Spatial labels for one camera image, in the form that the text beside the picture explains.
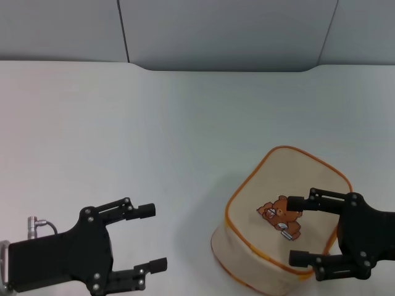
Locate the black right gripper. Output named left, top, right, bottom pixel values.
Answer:
left=286, top=187, right=395, bottom=282

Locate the silver connector with grey cable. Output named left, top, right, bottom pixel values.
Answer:
left=27, top=216, right=60, bottom=240

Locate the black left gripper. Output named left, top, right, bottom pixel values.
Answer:
left=8, top=197, right=168, bottom=294

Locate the beige orange bear food bag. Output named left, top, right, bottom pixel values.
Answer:
left=210, top=145, right=354, bottom=296

